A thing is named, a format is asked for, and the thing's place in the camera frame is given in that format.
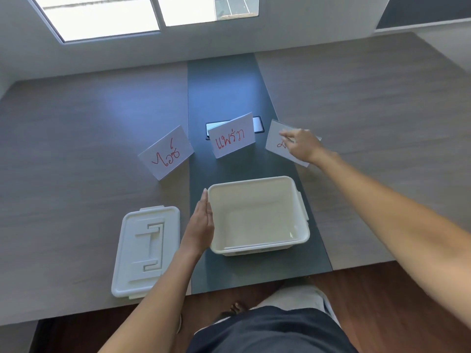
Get person's right hand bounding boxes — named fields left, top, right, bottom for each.
left=279, top=129, right=327, bottom=165

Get person's left hand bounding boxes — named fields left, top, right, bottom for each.
left=180, top=189, right=215, bottom=256

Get white card with red writing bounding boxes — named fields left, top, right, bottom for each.
left=138, top=125, right=194, bottom=181
left=265, top=120, right=322, bottom=168
left=208, top=113, right=256, bottom=159

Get white plastic storage box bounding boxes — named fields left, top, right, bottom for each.
left=207, top=176, right=311, bottom=257

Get person's right forearm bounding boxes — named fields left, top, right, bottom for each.
left=315, top=150, right=471, bottom=329

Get person's left forearm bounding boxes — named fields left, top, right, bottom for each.
left=97, top=246, right=207, bottom=353

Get black smartphone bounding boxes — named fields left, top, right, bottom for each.
left=205, top=116, right=264, bottom=141

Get white plastic box lid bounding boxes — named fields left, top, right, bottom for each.
left=111, top=206, right=181, bottom=300

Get person's light grey trousers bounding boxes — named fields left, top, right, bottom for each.
left=250, top=285, right=341, bottom=328

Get person's dark shirt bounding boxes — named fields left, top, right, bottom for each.
left=188, top=306, right=359, bottom=353

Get dark window pane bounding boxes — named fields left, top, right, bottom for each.
left=375, top=0, right=471, bottom=32

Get bright window with white frame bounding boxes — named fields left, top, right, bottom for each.
left=26, top=0, right=260, bottom=44

